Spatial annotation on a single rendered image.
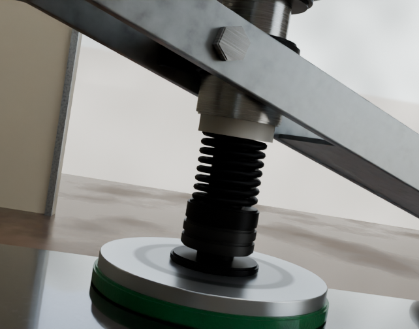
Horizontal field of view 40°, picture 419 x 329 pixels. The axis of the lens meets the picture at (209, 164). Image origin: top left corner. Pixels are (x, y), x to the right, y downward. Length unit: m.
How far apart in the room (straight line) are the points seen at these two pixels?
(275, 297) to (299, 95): 0.17
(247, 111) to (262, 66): 0.04
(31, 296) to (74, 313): 0.05
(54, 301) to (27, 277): 0.07
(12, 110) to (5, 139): 0.26
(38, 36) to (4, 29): 0.30
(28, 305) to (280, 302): 0.19
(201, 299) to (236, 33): 0.20
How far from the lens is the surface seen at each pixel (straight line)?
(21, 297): 0.48
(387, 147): 0.57
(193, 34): 0.45
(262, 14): 0.52
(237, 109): 0.50
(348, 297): 0.65
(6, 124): 5.47
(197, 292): 0.45
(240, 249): 0.52
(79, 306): 0.47
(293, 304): 0.48
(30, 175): 5.43
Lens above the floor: 0.95
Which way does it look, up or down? 3 degrees down
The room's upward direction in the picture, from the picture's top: 9 degrees clockwise
